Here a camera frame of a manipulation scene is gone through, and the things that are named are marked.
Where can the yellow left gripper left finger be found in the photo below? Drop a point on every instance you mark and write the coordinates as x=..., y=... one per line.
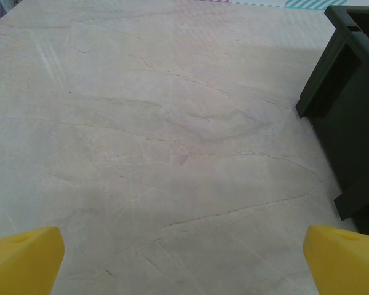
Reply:
x=21, y=264

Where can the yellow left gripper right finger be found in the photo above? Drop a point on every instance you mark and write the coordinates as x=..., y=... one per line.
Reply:
x=347, y=264

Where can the black plastic container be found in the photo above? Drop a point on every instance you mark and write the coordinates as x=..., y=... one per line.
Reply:
x=356, y=123

